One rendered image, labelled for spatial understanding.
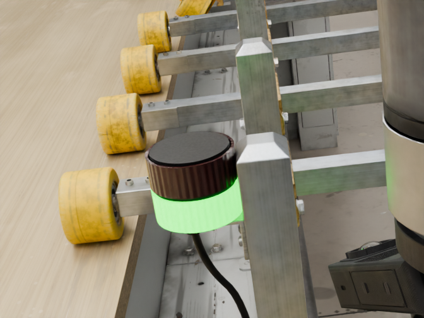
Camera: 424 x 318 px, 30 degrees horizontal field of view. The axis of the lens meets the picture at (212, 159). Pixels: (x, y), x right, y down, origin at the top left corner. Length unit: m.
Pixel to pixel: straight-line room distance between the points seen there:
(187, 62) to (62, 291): 0.60
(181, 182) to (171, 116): 0.58
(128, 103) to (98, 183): 0.25
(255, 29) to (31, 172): 0.37
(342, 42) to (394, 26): 1.04
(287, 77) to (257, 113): 2.55
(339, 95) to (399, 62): 0.79
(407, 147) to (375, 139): 3.06
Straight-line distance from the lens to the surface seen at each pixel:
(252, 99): 0.76
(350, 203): 2.85
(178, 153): 0.52
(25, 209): 1.01
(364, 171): 0.84
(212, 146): 0.52
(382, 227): 2.68
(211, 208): 0.51
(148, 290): 1.19
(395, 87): 0.29
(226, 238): 1.42
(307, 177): 0.84
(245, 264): 1.33
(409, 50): 0.28
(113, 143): 1.08
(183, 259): 1.38
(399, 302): 0.36
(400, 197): 0.30
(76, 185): 0.85
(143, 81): 1.30
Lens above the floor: 1.31
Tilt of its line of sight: 23 degrees down
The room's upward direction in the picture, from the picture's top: 9 degrees counter-clockwise
